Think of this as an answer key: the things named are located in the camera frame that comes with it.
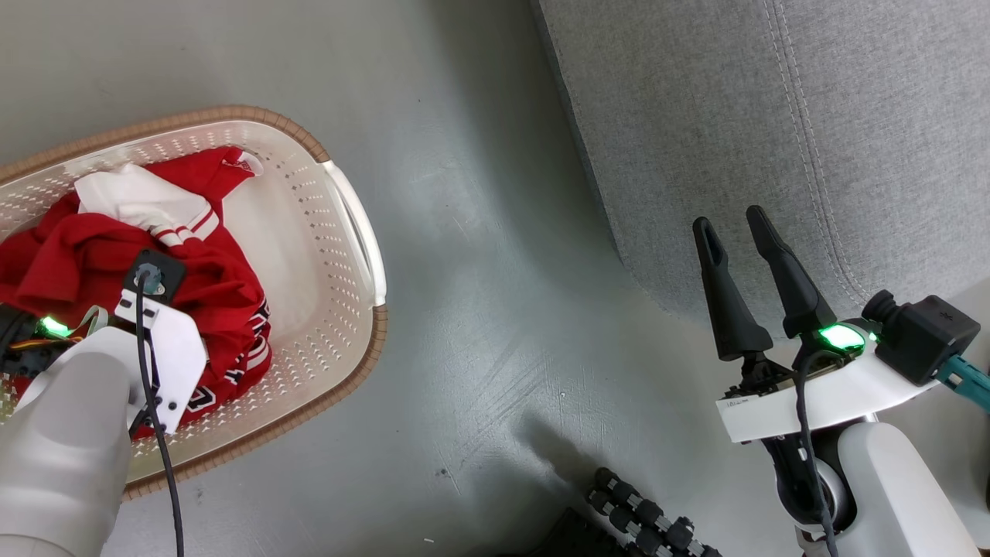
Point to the red shirt with white sleeves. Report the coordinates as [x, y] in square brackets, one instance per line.
[69, 263]

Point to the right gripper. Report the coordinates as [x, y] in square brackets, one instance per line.
[843, 394]

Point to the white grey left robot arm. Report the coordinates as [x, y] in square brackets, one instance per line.
[62, 449]

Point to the grey fabric sofa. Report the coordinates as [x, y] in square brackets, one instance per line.
[773, 116]

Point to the left wrist camera on white mount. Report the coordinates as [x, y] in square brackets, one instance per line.
[174, 348]

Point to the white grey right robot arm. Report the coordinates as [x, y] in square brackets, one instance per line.
[897, 495]

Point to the white laundry basket brown rim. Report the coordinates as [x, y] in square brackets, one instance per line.
[325, 255]

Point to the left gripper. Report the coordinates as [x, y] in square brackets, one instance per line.
[31, 340]

